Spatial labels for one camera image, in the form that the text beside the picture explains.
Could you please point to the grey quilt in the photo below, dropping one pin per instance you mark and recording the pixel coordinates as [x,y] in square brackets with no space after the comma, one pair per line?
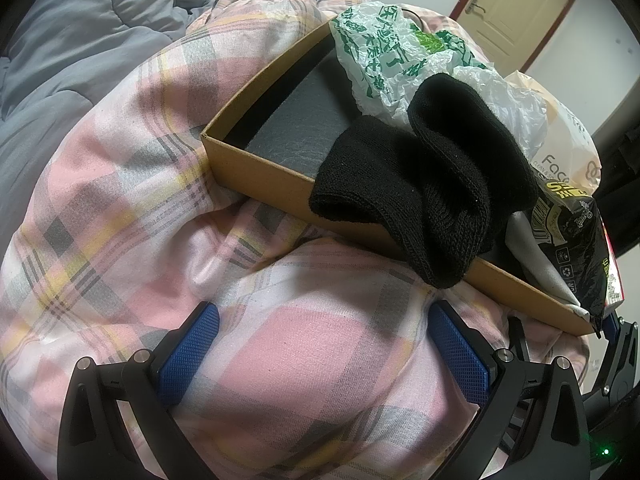
[90,35]

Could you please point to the brown cardboard box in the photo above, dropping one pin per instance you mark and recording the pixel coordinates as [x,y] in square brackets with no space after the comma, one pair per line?
[250,167]

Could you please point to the beige tissue pack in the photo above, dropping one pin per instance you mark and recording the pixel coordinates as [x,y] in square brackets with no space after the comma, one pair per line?
[565,130]

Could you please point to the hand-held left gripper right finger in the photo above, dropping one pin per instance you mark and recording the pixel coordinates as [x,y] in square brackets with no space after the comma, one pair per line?
[460,355]

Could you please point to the black hanging coats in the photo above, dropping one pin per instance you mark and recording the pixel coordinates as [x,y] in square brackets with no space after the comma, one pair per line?
[627,170]

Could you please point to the black knit sock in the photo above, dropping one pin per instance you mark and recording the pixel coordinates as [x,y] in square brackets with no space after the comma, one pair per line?
[425,200]

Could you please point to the white green plastic bag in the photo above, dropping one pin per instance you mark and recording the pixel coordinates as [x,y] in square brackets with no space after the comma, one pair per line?
[375,60]

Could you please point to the black yellow-print packet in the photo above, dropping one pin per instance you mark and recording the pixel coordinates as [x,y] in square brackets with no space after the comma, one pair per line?
[575,250]

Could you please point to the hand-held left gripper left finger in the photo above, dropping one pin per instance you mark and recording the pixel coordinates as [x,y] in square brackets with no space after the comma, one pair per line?
[190,350]

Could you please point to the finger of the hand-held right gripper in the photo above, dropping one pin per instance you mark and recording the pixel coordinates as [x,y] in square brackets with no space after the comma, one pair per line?
[517,340]
[625,355]

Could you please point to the beige door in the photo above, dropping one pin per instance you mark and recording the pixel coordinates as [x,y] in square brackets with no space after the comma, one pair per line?
[520,5]

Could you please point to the red white tissue pack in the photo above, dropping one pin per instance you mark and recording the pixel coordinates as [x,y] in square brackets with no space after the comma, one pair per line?
[616,285]

